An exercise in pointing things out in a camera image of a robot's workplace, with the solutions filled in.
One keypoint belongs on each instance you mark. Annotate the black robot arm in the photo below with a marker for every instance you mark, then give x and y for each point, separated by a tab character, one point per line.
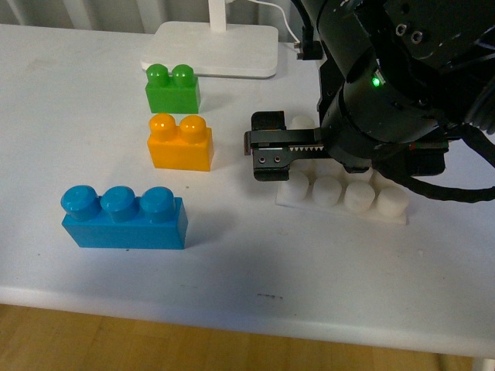
399	81

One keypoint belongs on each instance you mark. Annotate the green two-stud block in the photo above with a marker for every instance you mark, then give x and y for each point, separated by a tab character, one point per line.
175	92

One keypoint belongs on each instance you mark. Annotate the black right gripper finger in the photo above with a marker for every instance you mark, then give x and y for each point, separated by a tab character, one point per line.
271	164

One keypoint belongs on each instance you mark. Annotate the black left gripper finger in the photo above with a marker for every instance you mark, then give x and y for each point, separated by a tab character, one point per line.
268	120

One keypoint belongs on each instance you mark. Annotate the white studded base plate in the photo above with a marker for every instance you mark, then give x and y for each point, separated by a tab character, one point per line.
323	185

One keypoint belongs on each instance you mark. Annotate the blue three-stud block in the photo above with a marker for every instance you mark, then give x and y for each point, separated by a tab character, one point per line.
120	219

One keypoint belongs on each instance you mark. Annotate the yellow two-stud block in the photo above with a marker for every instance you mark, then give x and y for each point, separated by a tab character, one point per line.
184	146

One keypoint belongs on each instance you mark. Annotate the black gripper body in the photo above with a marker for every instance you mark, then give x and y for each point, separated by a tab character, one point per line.
352	149

